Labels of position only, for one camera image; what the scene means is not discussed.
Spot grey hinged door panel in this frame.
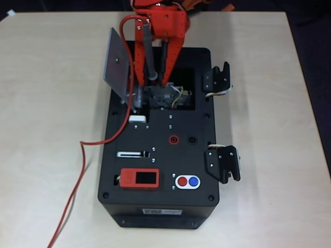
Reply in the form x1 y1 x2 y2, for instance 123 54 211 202
102 27 144 110

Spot black cable holder bracket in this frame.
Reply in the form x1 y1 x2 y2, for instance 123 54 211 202
201 61 235 99
204 144 242 185

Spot black task board box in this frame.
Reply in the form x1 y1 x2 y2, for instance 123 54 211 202
97 40 220 229

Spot red display module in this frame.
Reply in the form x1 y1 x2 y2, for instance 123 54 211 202
119 167 160 191

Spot white label sticker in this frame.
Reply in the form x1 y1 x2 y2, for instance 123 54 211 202
142 208 183 216

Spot grey test probe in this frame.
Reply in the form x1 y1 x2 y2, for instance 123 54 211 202
142 22 159 87

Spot black corner block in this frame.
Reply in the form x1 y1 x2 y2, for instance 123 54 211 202
123 40 137 63

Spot white slider with black knob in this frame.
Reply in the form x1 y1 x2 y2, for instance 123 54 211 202
116 150 151 159

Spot red cable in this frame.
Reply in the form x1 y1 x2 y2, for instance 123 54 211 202
48 14 149 248

